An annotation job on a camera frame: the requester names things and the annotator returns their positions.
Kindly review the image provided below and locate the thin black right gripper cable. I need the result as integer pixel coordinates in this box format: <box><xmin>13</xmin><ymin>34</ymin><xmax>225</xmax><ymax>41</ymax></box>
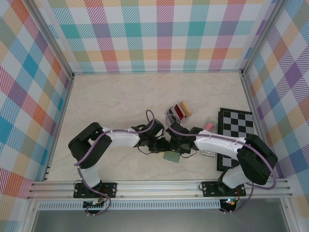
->
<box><xmin>181</xmin><ymin>148</ymin><xmax>197</xmax><ymax>159</ymax></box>

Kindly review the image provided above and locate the aluminium frame post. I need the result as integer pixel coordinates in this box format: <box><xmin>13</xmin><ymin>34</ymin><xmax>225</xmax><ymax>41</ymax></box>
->
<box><xmin>28</xmin><ymin>0</ymin><xmax>75</xmax><ymax>79</ymax></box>
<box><xmin>240</xmin><ymin>0</ymin><xmax>288</xmax><ymax>77</ymax></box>

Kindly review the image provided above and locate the aluminium front frame rail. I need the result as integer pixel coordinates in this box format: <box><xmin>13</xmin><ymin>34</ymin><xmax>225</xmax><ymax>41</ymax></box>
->
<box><xmin>26</xmin><ymin>178</ymin><xmax>294</xmax><ymax>200</ymax></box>

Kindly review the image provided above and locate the black and grey chessboard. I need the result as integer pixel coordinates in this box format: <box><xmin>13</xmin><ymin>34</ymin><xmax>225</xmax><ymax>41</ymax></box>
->
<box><xmin>216</xmin><ymin>107</ymin><xmax>253</xmax><ymax>173</ymax></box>

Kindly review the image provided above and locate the perforated metal cable tray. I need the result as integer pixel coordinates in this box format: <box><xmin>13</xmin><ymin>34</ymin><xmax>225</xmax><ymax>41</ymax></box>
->
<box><xmin>37</xmin><ymin>202</ymin><xmax>222</xmax><ymax>210</ymax></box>

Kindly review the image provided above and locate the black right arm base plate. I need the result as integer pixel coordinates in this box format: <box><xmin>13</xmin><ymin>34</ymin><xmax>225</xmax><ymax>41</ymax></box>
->
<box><xmin>202</xmin><ymin>180</ymin><xmax>247</xmax><ymax>198</ymax></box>

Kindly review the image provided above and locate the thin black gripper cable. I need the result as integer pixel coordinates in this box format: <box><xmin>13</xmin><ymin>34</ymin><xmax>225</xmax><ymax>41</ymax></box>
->
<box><xmin>138</xmin><ymin>145</ymin><xmax>153</xmax><ymax>156</ymax></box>
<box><xmin>181</xmin><ymin>148</ymin><xmax>197</xmax><ymax>159</ymax></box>

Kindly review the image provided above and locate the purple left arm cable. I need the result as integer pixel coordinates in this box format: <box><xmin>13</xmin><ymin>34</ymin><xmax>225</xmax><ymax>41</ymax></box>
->
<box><xmin>74</xmin><ymin>110</ymin><xmax>156</xmax><ymax>217</ymax></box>

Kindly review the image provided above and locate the green card holder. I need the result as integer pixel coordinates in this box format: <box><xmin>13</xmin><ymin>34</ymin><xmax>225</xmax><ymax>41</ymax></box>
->
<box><xmin>163</xmin><ymin>150</ymin><xmax>181</xmax><ymax>163</ymax></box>

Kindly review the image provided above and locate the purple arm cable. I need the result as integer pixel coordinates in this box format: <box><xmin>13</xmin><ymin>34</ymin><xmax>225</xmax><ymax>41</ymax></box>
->
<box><xmin>165</xmin><ymin>114</ymin><xmax>277</xmax><ymax>215</ymax></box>
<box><xmin>74</xmin><ymin>110</ymin><xmax>156</xmax><ymax>217</ymax></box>

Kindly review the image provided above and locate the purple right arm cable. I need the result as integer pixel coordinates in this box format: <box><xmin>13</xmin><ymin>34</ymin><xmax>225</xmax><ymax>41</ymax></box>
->
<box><xmin>165</xmin><ymin>114</ymin><xmax>277</xmax><ymax>215</ymax></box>

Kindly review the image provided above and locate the thin black left gripper cable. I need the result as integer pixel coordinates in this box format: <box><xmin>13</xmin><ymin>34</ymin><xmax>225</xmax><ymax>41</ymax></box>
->
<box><xmin>138</xmin><ymin>145</ymin><xmax>153</xmax><ymax>156</ymax></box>

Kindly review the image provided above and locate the clear acrylic card box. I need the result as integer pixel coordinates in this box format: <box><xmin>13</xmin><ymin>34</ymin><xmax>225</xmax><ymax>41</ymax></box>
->
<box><xmin>165</xmin><ymin>101</ymin><xmax>192</xmax><ymax>122</ymax></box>

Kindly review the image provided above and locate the aluminium back frame rail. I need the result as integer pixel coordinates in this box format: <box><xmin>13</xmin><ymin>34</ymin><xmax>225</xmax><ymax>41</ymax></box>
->
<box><xmin>72</xmin><ymin>69</ymin><xmax>243</xmax><ymax>76</ymax></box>

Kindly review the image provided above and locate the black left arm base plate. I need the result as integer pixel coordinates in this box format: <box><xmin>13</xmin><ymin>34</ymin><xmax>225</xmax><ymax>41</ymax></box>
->
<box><xmin>73</xmin><ymin>182</ymin><xmax>118</xmax><ymax>199</ymax></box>

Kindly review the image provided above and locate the aluminium side frame rail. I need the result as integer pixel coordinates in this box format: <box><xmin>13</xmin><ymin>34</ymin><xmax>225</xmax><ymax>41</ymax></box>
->
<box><xmin>241</xmin><ymin>74</ymin><xmax>277</xmax><ymax>179</ymax></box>
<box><xmin>42</xmin><ymin>77</ymin><xmax>75</xmax><ymax>181</ymax></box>

